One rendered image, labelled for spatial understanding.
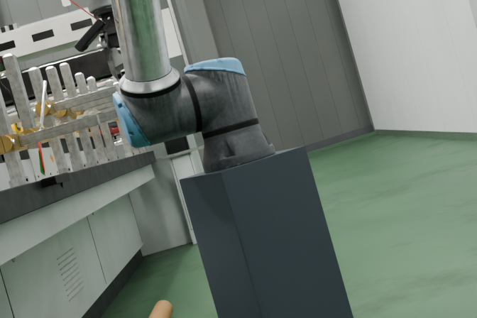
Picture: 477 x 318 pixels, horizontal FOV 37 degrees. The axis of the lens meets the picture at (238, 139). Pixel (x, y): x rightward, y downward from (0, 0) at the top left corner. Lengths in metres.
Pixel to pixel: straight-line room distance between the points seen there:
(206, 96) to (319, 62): 10.24
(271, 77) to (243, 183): 9.73
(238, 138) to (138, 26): 0.37
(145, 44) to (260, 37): 9.82
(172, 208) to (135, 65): 3.41
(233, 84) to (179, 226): 3.34
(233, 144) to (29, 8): 8.58
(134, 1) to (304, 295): 0.80
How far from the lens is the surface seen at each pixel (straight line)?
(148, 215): 5.06
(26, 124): 2.40
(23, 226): 2.10
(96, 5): 2.17
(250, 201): 1.69
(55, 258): 2.98
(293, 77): 11.61
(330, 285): 1.81
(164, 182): 5.02
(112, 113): 2.37
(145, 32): 1.64
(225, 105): 1.75
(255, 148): 1.74
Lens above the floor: 0.69
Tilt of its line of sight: 1 degrees down
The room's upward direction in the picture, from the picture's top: 16 degrees counter-clockwise
